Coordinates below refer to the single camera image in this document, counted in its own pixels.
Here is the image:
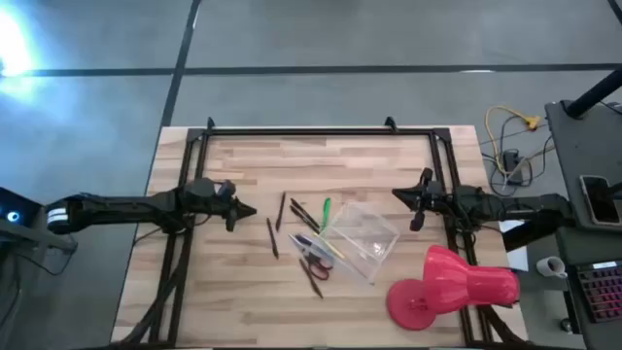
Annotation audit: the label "black power adapter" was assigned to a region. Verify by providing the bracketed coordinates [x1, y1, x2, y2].
[501, 149, 525, 186]

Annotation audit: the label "yellow cable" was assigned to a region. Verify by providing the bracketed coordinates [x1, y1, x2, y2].
[484, 105, 542, 177]

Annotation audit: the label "black diagonal bar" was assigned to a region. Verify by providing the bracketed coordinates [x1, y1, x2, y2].
[502, 213, 577, 253]

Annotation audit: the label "grey metal stand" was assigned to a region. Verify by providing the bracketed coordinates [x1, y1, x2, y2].
[0, 221, 79, 350]

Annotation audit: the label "white cup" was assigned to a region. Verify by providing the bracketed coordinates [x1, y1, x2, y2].
[536, 255, 569, 280]

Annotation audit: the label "black metal table frame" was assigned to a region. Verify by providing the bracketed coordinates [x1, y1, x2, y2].
[110, 125, 531, 349]

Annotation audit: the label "black cable bundle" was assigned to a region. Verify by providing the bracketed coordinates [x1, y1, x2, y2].
[116, 242, 190, 347]

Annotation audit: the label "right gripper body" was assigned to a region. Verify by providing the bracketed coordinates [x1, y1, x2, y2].
[409, 167, 461, 233]

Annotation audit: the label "green marker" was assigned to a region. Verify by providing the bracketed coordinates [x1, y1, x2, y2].
[320, 196, 333, 234]

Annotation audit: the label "clear plastic supply box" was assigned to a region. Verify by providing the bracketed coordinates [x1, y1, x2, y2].
[323, 200, 401, 286]

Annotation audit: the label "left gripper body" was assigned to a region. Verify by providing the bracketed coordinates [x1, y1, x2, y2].
[183, 177, 241, 233]

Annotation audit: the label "black pole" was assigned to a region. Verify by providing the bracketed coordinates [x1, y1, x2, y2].
[565, 67, 622, 120]

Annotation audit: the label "white paper sheet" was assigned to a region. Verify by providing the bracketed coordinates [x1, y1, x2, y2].
[498, 219, 530, 272]

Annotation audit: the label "backlit keyboard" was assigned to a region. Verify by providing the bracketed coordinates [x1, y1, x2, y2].
[574, 261, 622, 325]

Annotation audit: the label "red handled scissors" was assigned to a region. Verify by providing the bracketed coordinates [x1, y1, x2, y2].
[299, 245, 335, 282]

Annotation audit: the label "black smartphone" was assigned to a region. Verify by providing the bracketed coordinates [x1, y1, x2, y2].
[578, 174, 622, 227]

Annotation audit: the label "black device with blue light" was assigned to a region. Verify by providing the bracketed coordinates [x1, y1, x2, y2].
[0, 187, 43, 229]

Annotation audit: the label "dark grey desk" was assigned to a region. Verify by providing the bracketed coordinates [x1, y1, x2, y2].
[543, 99, 622, 350]

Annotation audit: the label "yellow pen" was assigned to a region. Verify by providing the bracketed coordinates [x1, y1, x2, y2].
[312, 231, 347, 261]

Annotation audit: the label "pink desk lamp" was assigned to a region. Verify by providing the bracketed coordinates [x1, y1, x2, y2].
[386, 244, 521, 333]

